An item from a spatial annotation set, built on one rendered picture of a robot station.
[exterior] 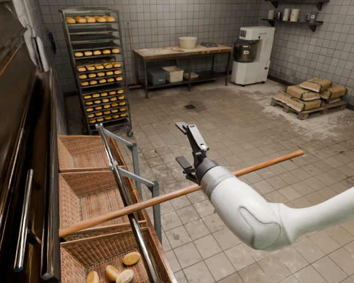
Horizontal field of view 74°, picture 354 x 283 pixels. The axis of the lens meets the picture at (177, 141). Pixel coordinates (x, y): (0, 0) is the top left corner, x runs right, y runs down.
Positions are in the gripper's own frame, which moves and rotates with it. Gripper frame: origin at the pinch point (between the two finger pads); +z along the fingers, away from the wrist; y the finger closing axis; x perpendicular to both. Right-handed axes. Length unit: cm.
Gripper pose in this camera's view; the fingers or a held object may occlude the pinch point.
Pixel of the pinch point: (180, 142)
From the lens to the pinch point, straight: 80.0
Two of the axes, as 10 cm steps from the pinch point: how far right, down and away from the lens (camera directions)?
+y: 0.0, 8.5, 5.2
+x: 9.1, -2.2, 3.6
